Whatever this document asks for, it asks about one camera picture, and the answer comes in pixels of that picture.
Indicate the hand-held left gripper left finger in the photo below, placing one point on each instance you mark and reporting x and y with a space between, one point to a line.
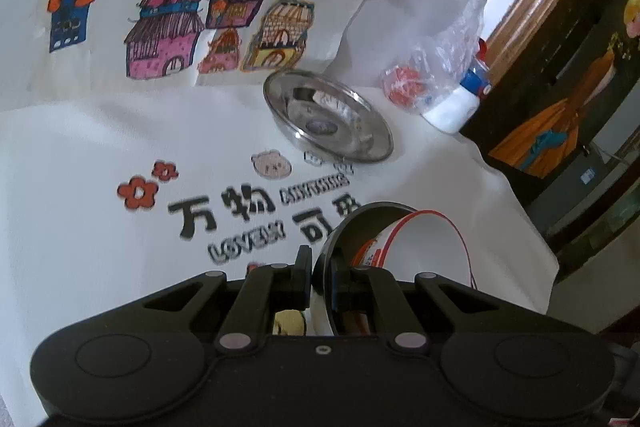
300 282

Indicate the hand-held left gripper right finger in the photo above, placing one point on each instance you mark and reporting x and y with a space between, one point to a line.
345 287

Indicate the deep steel bowl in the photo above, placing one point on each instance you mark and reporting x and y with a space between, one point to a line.
350 232

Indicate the small white red-rimmed bowl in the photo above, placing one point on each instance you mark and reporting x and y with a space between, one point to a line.
430 247

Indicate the white printed table mat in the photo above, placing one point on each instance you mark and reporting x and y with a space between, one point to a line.
100 257

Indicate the white and blue bottle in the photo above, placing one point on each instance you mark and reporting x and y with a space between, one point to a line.
452 109

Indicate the red item in bag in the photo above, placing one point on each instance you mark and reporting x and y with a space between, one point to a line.
405 84

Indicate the dark cabinet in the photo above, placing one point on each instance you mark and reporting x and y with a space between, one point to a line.
590 207

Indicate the clear plastic bag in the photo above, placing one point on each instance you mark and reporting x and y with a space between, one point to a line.
450 42

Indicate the painting of orange dress figure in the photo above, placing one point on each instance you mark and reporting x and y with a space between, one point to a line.
565 122

